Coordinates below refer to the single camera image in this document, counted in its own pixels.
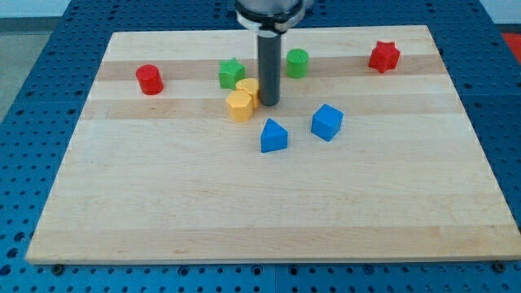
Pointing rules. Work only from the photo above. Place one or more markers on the green cylinder block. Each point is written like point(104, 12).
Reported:
point(297, 63)

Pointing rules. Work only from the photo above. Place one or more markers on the robot arm flange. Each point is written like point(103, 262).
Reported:
point(270, 18)

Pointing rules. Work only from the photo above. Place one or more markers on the yellow heart block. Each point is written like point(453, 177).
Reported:
point(251, 86)

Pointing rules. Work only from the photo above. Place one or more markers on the blue triangle block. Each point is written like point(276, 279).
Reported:
point(273, 137)

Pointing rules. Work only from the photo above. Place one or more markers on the yellow hexagon block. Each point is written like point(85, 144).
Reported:
point(239, 106)

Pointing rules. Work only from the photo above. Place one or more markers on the blue cube block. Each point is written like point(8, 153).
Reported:
point(326, 122)

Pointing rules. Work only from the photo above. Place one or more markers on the green star block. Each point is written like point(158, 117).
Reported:
point(230, 72)

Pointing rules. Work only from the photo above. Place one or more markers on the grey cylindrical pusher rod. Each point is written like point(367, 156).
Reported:
point(269, 66)

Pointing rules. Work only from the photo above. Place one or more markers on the wooden board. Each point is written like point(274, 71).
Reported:
point(171, 179)

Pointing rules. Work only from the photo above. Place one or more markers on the red cylinder block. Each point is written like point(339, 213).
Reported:
point(149, 79)

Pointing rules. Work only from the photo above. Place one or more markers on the red star block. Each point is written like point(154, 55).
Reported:
point(384, 56)

